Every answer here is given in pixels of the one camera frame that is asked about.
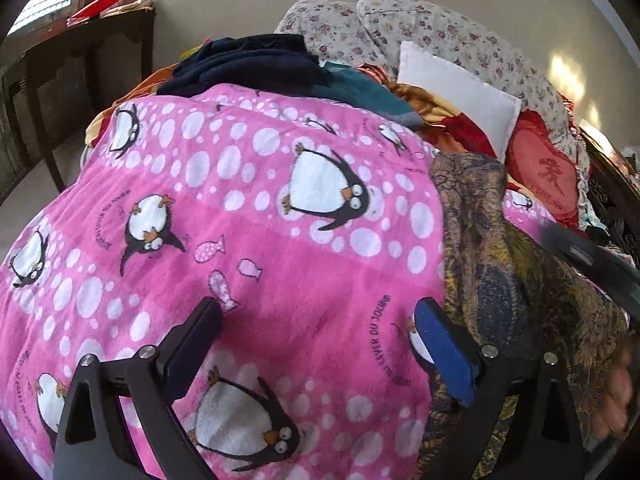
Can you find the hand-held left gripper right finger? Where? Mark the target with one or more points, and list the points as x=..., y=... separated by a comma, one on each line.
x=445, y=355

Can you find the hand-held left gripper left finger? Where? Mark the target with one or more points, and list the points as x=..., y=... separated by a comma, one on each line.
x=192, y=355

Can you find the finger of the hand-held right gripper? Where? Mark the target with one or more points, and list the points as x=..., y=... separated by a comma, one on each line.
x=590, y=262

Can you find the brown yellow patterned garment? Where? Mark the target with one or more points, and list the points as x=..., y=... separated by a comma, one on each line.
x=500, y=285

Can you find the person's right hand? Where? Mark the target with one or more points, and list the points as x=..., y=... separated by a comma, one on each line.
x=615, y=395

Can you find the red heart cushion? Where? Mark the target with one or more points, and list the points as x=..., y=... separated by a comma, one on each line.
x=545, y=170

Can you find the pink penguin print blanket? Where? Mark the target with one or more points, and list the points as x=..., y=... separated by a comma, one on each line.
x=300, y=285

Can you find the orange red patterned cloth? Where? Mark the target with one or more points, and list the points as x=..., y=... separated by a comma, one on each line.
x=430, y=105

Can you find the white pillow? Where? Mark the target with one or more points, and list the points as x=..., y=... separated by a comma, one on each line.
x=450, y=85

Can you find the teal garment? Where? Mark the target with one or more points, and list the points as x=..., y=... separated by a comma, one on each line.
x=365, y=92

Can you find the floral quilt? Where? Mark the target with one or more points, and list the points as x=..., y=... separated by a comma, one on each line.
x=440, y=25

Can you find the navy blue garment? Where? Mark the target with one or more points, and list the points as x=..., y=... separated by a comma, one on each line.
x=250, y=65

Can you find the dark wooden table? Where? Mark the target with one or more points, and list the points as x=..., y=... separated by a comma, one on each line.
x=100, y=35

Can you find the cream cloth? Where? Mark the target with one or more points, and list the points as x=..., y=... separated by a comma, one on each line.
x=140, y=5

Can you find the red box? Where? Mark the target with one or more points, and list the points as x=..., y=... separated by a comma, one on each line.
x=97, y=6

